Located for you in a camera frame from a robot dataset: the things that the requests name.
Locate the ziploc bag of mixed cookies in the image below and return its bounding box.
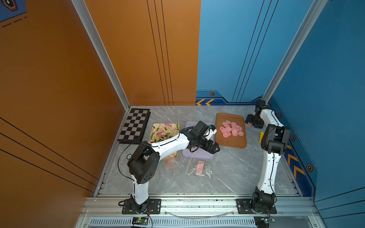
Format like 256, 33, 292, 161
185, 158, 212, 179

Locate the ziploc bag of beige cookies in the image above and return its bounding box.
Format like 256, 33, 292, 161
166, 157, 184, 176

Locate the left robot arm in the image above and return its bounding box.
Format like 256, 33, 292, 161
127, 121, 220, 206

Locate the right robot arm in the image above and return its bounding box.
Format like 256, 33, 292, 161
245, 100, 290, 213

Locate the pile of pink round cookies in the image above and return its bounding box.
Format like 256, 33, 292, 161
219, 120, 245, 138

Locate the yellow rectangular block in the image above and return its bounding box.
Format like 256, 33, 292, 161
259, 132, 264, 143

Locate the lavender plastic tray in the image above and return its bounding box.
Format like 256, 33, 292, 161
182, 121, 215, 160

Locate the brown plastic tray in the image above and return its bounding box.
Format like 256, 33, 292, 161
215, 113, 247, 149

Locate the floral pattern tray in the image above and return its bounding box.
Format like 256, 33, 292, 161
148, 123, 180, 143

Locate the black white chessboard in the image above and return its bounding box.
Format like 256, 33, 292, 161
118, 108, 151, 144

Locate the right green circuit board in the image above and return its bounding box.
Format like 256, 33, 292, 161
254, 217, 276, 228

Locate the green circuit board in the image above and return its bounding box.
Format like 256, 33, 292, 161
254, 217, 276, 228
131, 217, 149, 227

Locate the left green circuit board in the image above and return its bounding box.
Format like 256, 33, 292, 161
131, 217, 149, 227

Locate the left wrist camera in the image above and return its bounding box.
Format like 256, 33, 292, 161
205, 124, 217, 140

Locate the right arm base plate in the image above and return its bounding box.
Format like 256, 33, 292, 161
235, 198, 277, 214

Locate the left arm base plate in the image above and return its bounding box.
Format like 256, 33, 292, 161
118, 198, 162, 215

